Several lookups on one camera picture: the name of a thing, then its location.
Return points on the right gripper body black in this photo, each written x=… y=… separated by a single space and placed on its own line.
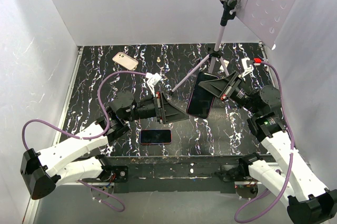
x=237 y=92

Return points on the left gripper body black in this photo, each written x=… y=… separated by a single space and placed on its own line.
x=151 y=109

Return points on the black smartphone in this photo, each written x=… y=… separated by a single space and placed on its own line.
x=201 y=100
x=155 y=137

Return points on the pink phone case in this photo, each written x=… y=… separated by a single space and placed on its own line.
x=125 y=61

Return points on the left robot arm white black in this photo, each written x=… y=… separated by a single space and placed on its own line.
x=46 y=169

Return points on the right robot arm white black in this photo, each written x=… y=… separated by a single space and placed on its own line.
x=306 y=198

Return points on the tripod stand silver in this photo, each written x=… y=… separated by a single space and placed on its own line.
x=228 y=6

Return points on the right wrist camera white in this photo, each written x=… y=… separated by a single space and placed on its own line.
x=248 y=65

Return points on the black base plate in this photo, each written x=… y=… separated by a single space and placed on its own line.
x=176 y=173

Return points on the aluminium rail frame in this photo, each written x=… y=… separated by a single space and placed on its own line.
x=224 y=133

